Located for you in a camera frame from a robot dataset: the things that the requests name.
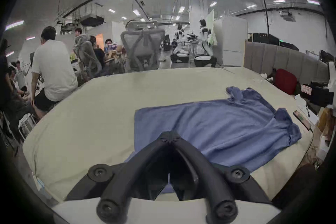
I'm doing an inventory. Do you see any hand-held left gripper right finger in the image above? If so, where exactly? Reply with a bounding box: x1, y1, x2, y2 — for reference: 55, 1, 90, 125
172, 131, 272, 224

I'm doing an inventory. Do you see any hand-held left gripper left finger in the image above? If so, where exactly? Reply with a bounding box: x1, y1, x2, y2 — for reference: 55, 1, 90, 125
65, 131, 174, 224

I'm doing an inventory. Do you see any blue shirt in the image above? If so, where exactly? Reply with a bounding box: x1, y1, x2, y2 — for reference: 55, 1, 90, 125
123, 86, 302, 194

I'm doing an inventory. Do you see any bed with beige sheet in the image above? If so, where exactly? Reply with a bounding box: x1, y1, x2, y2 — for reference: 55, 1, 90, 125
23, 66, 314, 204

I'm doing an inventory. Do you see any phone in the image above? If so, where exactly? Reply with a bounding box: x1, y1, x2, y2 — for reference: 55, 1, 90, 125
293, 110, 312, 131

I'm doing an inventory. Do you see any group of people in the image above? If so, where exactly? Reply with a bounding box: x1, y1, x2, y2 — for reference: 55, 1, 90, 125
74, 28, 126, 74
0, 39, 34, 139

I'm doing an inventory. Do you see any red cushion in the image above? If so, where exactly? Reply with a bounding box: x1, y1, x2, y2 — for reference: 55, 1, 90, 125
273, 69, 298, 95

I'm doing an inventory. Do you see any grey mesh office chair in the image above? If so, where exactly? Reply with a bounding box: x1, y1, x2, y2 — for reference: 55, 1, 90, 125
73, 34, 103, 79
120, 21, 166, 73

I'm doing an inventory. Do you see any white stool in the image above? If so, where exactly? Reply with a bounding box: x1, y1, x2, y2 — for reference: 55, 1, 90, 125
18, 113, 37, 141

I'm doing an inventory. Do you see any white humanoid robot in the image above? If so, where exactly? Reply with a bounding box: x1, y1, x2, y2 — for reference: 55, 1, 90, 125
194, 19, 217, 67
171, 24, 190, 63

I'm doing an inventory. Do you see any white cabinet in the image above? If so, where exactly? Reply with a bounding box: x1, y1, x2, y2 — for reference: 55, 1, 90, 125
213, 16, 248, 67

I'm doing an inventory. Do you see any grey padded headboard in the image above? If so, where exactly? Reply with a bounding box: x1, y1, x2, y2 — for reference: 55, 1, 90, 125
244, 41, 330, 84

